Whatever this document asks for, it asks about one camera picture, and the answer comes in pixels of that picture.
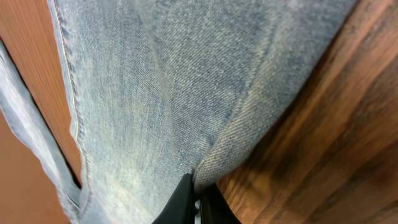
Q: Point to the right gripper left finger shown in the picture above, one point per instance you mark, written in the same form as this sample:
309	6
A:
180	209

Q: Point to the medium blue denim jeans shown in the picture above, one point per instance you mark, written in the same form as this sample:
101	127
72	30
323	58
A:
159	89

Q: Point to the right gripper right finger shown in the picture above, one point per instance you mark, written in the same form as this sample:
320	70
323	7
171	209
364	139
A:
214	208

